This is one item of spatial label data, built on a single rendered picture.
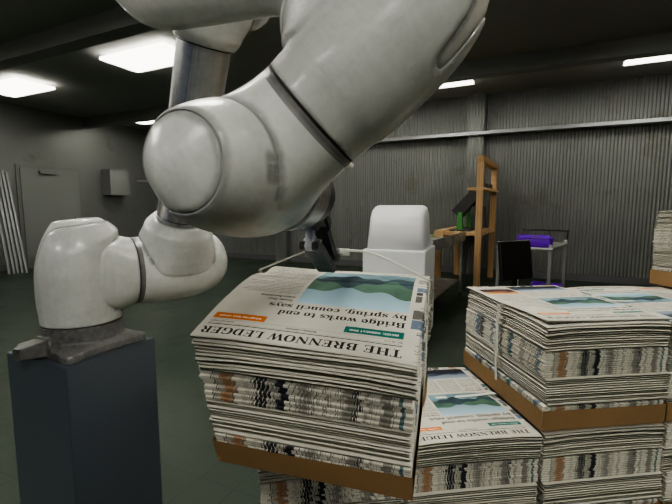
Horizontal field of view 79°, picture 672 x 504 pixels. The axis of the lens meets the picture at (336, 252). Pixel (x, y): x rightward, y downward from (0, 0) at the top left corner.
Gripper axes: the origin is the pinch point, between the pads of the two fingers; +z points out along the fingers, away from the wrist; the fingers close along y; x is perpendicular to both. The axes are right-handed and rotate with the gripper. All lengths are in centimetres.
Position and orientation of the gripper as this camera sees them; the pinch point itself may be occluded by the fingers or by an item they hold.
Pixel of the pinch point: (341, 207)
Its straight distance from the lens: 67.4
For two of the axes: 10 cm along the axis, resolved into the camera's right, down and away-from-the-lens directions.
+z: 2.7, -0.3, 9.6
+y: -0.5, 10.0, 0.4
